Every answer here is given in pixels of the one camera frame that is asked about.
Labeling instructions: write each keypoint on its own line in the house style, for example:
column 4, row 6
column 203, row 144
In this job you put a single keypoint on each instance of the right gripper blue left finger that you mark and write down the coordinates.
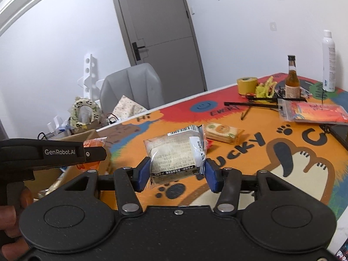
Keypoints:
column 141, row 174

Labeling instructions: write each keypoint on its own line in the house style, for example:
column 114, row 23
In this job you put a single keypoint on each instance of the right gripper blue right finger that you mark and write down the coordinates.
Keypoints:
column 213, row 175

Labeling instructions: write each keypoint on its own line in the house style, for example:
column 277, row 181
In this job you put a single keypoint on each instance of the square white cake package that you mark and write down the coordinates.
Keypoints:
column 176, row 155

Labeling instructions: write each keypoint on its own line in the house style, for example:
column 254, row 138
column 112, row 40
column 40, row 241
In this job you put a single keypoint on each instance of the orange small snack packet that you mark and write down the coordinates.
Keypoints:
column 95, row 154

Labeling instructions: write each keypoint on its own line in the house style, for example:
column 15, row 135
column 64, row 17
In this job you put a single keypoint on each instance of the person's left hand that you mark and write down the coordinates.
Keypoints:
column 9, row 224

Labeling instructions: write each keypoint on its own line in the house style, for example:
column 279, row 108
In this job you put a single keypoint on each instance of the beige cracker package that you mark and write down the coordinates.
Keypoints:
column 222, row 133

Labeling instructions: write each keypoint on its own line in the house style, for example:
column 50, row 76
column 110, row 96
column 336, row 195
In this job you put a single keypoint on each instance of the panda pattern neck pillow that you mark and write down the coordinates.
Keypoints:
column 83, row 112

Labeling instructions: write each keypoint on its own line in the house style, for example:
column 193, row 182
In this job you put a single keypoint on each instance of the dotted beige cushion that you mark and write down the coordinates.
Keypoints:
column 127, row 108

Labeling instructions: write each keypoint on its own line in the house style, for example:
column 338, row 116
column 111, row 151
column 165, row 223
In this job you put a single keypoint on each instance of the black metal rack rod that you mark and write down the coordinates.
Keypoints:
column 269, row 103

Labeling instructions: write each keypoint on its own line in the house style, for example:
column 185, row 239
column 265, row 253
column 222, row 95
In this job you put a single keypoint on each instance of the grey chair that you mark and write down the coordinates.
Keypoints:
column 140, row 83

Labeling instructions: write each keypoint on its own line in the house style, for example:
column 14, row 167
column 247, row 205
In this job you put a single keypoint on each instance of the yellow tape roll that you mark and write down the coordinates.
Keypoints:
column 247, row 85

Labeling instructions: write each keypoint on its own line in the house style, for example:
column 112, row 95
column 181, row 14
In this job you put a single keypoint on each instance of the colourful cartoon table mat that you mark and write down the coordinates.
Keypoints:
column 305, row 155

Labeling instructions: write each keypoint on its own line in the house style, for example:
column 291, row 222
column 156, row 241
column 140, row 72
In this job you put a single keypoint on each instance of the yellow hair claw clip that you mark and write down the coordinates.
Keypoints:
column 267, row 89

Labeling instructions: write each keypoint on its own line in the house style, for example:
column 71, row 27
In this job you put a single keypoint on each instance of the small brown glass bottle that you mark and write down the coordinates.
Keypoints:
column 292, row 83

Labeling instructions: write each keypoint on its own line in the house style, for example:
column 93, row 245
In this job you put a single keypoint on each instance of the red packet in clear bag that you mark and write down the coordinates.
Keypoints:
column 311, row 112

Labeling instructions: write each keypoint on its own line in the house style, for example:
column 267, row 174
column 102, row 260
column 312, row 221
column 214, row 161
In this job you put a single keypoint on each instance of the black smartphone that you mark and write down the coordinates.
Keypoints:
column 339, row 132

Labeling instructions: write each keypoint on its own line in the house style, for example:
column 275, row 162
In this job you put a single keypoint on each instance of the white spray can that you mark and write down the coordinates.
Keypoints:
column 329, row 62

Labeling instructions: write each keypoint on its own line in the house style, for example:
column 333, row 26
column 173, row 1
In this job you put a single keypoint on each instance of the grey door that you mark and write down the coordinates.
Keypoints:
column 165, row 28

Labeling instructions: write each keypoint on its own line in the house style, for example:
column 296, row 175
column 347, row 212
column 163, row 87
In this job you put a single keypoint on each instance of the black wire shoe rack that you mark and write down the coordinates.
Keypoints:
column 47, row 136

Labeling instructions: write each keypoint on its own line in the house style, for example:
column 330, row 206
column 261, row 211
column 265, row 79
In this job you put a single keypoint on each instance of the white charger with cables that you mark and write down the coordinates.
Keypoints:
column 111, row 118

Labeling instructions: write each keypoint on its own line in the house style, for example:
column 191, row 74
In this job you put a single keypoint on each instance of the white wall shelf bracket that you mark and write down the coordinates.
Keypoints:
column 90, row 82

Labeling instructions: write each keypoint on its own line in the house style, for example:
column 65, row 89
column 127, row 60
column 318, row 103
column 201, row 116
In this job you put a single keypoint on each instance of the black door handle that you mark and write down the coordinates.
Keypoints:
column 136, row 50

